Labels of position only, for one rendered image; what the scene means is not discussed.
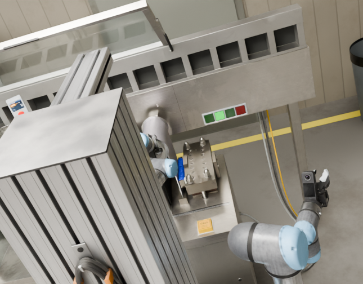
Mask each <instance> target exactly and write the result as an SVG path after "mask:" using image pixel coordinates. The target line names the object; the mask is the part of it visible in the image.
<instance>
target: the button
mask: <svg viewBox="0 0 363 284"><path fill-rule="evenodd" d="M210 231H213V227H212V220H211V218H209V219H204V220H200V221H198V232H199V234H200V233H205V232H210Z"/></svg>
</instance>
